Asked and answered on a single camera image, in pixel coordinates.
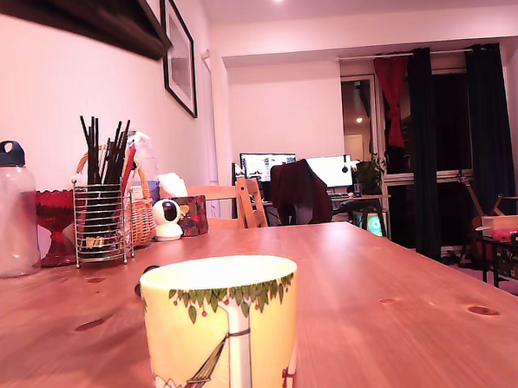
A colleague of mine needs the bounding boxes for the floral tissue box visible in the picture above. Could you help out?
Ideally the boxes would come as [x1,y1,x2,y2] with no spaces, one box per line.
[172,194,209,239]

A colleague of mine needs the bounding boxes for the green potted plant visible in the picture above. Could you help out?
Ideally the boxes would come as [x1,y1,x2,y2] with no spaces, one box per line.
[354,152,389,197]

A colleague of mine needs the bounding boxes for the wicker basket with handle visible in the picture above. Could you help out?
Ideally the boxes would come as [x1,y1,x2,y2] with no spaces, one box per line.
[73,141,157,250]

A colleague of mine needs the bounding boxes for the dark red jacket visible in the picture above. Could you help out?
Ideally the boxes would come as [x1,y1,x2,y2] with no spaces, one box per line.
[269,157,334,226]

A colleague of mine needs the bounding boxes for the wooden chair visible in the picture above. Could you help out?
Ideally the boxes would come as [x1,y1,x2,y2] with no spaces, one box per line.
[187,175,270,233]

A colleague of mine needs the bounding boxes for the black low table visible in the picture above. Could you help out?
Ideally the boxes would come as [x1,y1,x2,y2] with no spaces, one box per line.
[475,230,518,288]

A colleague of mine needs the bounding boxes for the computer monitor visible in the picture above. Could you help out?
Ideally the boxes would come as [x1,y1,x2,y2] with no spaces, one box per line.
[239,149,298,192]
[304,154,354,191]

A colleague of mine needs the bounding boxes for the black framed picture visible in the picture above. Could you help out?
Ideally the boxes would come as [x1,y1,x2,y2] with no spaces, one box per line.
[159,0,199,121]

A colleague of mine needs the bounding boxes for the dark curtain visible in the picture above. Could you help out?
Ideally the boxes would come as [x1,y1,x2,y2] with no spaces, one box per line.
[463,41,518,217]
[405,47,444,263]

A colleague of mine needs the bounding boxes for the yellow tree print mug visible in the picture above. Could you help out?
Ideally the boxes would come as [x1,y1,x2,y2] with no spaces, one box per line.
[137,251,305,388]

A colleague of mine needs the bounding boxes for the red glass goblet bowl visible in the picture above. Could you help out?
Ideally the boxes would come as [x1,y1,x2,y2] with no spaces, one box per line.
[35,188,80,269]

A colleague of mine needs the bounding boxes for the red curtain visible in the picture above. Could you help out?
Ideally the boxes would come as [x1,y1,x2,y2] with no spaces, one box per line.
[372,54,414,149]

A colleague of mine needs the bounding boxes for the wooden desk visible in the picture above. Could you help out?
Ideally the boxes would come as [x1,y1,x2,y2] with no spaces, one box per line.
[263,190,395,242]

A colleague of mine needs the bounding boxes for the small white round camera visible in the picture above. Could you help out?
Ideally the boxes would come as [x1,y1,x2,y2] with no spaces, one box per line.
[150,197,185,243]

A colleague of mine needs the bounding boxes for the computer tower with lit fan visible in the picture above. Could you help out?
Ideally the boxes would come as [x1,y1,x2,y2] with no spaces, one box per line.
[353,208,389,240]

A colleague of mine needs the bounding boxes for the wooden guitar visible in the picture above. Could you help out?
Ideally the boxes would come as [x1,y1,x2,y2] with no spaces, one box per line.
[456,168,494,265]

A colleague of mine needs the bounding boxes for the clear bottle with blue cap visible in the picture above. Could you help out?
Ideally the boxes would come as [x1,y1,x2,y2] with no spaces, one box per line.
[0,138,43,279]

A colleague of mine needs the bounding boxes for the pink small object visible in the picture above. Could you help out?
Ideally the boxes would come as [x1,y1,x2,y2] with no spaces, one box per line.
[490,227,518,243]

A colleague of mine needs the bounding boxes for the black chopstick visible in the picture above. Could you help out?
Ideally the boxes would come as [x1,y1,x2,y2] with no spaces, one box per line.
[107,118,135,184]
[78,115,94,186]
[90,116,101,185]

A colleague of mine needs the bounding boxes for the white tissue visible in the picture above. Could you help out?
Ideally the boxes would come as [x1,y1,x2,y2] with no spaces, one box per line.
[157,171,189,199]

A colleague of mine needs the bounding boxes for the pale wooden box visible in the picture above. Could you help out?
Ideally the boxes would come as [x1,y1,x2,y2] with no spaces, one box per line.
[480,213,518,238]

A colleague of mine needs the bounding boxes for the metal wire utensil rack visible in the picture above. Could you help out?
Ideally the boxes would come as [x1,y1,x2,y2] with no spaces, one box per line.
[69,174,137,269]

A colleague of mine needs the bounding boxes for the red handled utensil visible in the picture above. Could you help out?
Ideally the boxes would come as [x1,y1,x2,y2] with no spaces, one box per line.
[117,146,139,194]

